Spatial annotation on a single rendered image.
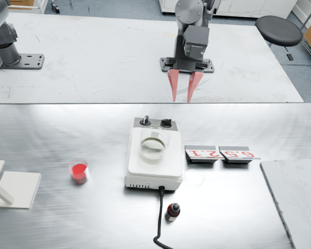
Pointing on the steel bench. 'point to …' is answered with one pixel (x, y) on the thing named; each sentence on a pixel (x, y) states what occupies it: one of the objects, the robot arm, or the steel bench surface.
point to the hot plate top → (170, 160)
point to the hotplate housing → (160, 183)
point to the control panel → (153, 121)
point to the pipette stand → (12, 187)
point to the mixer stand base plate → (297, 198)
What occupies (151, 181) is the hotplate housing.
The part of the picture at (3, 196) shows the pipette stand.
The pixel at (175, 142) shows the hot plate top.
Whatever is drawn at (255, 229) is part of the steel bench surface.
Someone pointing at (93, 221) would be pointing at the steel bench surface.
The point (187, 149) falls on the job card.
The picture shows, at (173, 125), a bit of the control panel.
